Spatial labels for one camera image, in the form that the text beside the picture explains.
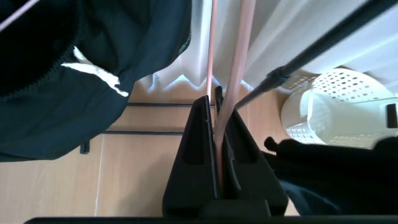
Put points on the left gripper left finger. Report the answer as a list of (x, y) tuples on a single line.
[(189, 174)]

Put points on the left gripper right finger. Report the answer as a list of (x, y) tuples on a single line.
[(258, 186)]

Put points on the black garment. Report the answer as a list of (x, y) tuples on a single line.
[(326, 174)]

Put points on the pink clothes hanger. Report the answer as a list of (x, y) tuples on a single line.
[(239, 62), (18, 13)]

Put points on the white laundry basket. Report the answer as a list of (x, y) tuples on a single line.
[(342, 118)]

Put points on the black clothes rack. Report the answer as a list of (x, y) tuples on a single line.
[(311, 49)]

